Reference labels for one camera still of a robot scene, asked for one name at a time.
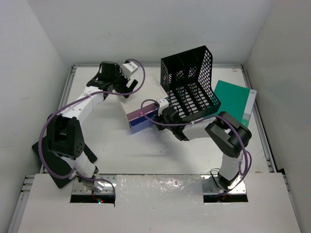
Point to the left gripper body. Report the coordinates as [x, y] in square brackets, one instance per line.
[119, 81]

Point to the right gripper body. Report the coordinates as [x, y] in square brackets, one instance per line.
[162, 118]

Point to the white drawer organizer box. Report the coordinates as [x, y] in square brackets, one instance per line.
[131, 106]

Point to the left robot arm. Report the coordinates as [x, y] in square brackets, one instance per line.
[64, 132]

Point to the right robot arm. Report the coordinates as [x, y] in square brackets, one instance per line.
[226, 132]

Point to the black mesh file organizer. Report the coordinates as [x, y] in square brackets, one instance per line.
[186, 78]

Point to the green notebook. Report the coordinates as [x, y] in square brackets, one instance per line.
[236, 100]

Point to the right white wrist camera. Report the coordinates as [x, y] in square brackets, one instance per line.
[162, 104]

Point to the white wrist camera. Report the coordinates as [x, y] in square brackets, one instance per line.
[162, 104]
[128, 69]

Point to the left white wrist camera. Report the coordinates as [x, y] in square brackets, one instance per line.
[128, 69]

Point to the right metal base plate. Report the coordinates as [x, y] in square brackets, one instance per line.
[211, 186]

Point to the metal base plate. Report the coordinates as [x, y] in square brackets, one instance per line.
[102, 187]
[211, 186]

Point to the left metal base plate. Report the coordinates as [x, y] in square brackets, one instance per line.
[102, 187]

